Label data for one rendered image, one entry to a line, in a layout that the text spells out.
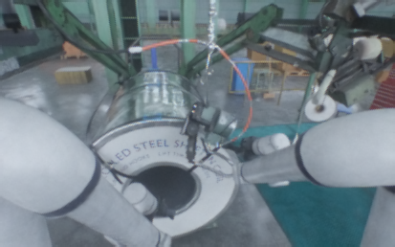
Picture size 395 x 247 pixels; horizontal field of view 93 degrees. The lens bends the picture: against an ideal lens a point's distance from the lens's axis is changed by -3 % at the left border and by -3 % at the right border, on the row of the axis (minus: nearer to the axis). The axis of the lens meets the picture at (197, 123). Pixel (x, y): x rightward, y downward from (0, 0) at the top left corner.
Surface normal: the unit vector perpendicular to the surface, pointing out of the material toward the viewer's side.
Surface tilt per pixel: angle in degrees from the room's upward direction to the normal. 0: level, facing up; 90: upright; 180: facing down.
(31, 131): 43
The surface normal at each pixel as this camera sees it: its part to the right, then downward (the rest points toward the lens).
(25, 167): 0.51, 0.10
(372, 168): -0.48, 0.43
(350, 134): -0.72, -0.42
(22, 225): 0.91, 0.21
